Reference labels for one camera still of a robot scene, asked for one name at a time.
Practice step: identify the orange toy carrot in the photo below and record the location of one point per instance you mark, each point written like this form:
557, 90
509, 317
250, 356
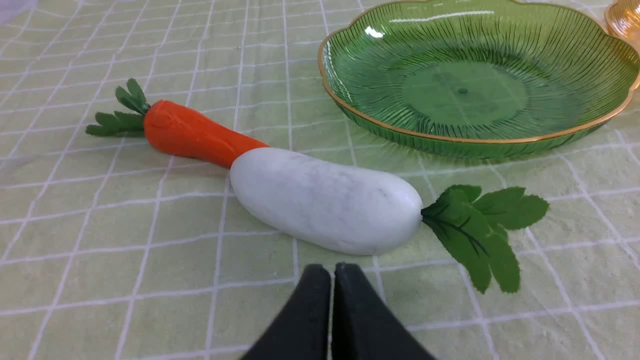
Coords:
172, 128

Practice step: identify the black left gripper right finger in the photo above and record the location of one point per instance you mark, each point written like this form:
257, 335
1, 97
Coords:
363, 327

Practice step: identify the amber glass plate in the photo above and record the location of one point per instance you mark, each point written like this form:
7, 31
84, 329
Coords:
622, 20

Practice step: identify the white toy radish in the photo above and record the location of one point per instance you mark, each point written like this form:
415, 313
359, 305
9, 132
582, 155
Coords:
358, 211

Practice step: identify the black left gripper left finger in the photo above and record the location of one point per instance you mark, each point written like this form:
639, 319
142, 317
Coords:
300, 331

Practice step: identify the green checkered tablecloth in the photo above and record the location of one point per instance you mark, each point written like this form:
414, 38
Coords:
111, 250

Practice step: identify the green glass plate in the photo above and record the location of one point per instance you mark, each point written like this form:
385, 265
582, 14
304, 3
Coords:
478, 79

